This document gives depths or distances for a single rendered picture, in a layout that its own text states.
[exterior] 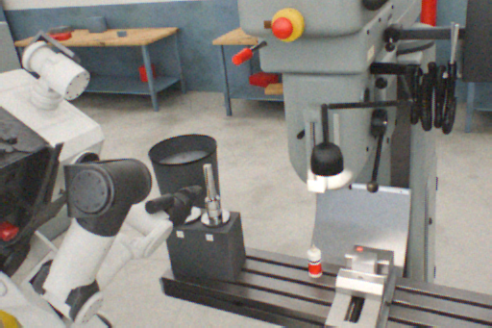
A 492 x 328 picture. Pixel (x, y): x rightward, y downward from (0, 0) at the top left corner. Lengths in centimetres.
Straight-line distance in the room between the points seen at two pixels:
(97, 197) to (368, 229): 107
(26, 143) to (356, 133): 70
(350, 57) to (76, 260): 68
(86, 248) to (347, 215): 101
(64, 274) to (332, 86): 68
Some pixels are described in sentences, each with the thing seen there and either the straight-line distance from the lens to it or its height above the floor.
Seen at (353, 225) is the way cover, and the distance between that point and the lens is 173.
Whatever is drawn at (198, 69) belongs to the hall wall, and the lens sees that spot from 648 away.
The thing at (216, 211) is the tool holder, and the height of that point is 116.
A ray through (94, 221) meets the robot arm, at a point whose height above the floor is 146.
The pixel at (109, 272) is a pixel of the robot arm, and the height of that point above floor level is 127.
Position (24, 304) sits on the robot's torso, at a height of 122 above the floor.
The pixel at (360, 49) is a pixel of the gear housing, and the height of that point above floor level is 169.
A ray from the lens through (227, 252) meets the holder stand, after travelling 150.
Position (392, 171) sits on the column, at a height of 115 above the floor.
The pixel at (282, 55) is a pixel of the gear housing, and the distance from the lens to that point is 107.
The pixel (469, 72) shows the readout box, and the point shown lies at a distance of 134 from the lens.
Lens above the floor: 193
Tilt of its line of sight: 24 degrees down
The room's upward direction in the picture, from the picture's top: 7 degrees counter-clockwise
